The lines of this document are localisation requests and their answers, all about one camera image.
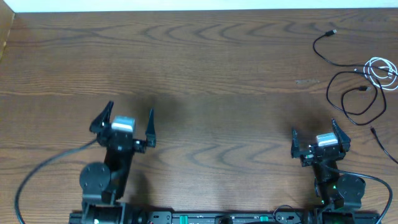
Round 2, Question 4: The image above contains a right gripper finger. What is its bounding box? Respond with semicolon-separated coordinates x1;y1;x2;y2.
331;118;351;152
290;128;301;158

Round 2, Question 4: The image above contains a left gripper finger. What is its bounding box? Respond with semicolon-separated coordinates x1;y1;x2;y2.
90;101;114;134
146;109;156;147

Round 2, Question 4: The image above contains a white usb cable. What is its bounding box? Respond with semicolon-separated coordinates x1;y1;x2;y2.
363;57;398;92

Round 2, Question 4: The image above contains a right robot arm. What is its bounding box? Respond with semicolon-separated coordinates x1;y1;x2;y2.
291;119;366;223

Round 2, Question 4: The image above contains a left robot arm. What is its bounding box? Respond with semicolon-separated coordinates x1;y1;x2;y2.
69;101;156;224

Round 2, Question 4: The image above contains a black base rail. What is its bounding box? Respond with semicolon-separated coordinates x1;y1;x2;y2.
68;210;382;224

